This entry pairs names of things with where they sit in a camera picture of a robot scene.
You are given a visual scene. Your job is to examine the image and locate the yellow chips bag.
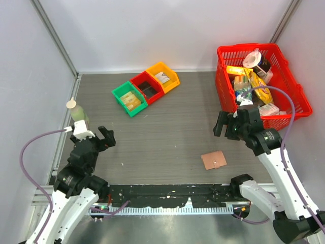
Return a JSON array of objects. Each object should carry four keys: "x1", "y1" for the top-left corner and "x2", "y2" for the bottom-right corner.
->
[{"x1": 249, "y1": 72, "x2": 273, "y2": 104}]

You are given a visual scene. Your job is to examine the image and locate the black cards in red bin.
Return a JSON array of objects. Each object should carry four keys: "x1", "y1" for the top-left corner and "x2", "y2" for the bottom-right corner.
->
[{"x1": 138, "y1": 81, "x2": 158, "y2": 99}]

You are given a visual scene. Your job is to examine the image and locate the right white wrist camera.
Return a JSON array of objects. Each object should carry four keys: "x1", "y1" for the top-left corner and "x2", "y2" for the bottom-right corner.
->
[{"x1": 233, "y1": 99, "x2": 253, "y2": 118}]

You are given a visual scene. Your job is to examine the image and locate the yellow snack packet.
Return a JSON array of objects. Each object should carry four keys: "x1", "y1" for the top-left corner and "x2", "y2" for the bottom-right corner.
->
[{"x1": 226, "y1": 66, "x2": 253, "y2": 76}]

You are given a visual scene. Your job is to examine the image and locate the white small box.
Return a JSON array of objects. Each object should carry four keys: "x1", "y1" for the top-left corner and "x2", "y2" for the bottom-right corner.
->
[{"x1": 258, "y1": 103, "x2": 280, "y2": 116}]

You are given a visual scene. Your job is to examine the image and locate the tan leather card holder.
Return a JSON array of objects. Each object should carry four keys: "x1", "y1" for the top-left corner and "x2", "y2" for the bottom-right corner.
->
[{"x1": 201, "y1": 151, "x2": 227, "y2": 170}]

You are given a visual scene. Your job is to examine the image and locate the red storage bin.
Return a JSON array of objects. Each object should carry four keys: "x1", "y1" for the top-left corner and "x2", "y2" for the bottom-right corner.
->
[{"x1": 130, "y1": 71, "x2": 165, "y2": 105}]

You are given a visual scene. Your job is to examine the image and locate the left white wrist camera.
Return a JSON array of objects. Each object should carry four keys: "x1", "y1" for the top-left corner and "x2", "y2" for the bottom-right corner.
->
[{"x1": 64, "y1": 120, "x2": 95, "y2": 140}]

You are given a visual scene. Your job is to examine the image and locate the white slotted cable duct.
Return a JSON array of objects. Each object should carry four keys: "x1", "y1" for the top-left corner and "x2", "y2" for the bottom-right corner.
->
[{"x1": 88, "y1": 204, "x2": 234, "y2": 216}]

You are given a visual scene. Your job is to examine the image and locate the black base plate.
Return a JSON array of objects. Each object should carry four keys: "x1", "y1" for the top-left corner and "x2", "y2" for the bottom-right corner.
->
[{"x1": 109, "y1": 184, "x2": 248, "y2": 208}]

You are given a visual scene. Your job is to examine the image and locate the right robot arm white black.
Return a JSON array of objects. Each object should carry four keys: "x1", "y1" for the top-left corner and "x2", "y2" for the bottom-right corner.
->
[{"x1": 213, "y1": 105, "x2": 324, "y2": 243}]

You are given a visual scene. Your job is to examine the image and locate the blue snack bag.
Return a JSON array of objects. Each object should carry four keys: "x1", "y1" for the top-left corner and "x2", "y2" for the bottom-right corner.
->
[{"x1": 233, "y1": 76, "x2": 251, "y2": 98}]

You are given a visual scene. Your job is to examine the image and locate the green storage bin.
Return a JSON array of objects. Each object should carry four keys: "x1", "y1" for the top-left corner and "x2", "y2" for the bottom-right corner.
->
[{"x1": 112, "y1": 81, "x2": 148, "y2": 117}]

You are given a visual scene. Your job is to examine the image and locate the red plastic shopping basket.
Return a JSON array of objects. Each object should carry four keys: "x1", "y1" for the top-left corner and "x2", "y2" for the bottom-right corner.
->
[{"x1": 215, "y1": 43, "x2": 312, "y2": 120}]

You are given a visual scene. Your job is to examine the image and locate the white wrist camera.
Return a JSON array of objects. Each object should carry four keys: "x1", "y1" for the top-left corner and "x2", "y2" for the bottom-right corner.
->
[
  {"x1": 233, "y1": 99, "x2": 253, "y2": 118},
  {"x1": 64, "y1": 120, "x2": 95, "y2": 140}
]

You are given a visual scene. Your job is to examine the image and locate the yellow cards in green bin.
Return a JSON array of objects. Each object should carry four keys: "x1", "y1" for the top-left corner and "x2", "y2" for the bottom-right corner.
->
[{"x1": 120, "y1": 91, "x2": 141, "y2": 111}]

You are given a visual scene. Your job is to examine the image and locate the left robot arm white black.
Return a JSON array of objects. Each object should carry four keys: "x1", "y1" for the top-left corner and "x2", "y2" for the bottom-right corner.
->
[{"x1": 19, "y1": 121, "x2": 116, "y2": 243}]

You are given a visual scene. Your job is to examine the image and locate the green liquid squeeze bottle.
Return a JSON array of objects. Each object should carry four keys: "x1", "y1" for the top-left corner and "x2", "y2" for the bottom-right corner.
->
[{"x1": 66, "y1": 97, "x2": 90, "y2": 128}]

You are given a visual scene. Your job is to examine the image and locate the card in yellow bin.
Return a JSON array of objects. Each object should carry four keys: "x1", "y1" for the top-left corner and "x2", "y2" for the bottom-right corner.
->
[{"x1": 155, "y1": 72, "x2": 170, "y2": 84}]

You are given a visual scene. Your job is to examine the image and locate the dark labelled can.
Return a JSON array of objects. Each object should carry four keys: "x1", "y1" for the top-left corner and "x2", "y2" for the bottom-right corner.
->
[{"x1": 253, "y1": 54, "x2": 271, "y2": 77}]

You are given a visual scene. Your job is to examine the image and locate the yellow storage bin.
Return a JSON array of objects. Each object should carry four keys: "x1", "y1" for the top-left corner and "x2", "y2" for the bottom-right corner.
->
[{"x1": 146, "y1": 62, "x2": 180, "y2": 94}]

